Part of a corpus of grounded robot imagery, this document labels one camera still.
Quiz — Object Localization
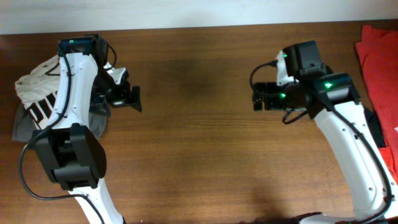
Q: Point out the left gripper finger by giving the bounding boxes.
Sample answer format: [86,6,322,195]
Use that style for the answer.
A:
[129,86,142,112]
[90,104,111,117]

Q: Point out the white polo shirt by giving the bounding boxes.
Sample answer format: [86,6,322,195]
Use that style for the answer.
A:
[14,56,60,129]

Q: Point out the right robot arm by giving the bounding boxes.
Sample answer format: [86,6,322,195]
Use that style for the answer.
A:
[249,40,397,223]

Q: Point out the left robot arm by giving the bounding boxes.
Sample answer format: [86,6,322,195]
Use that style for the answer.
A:
[27,34,142,223]

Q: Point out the folded grey trousers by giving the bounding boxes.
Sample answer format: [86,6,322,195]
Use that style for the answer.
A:
[11,104,109,143]

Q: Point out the black garment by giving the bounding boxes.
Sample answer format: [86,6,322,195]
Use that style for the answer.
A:
[364,107,386,148]

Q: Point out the red garment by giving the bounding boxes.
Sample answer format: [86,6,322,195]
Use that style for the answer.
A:
[355,26,397,180]

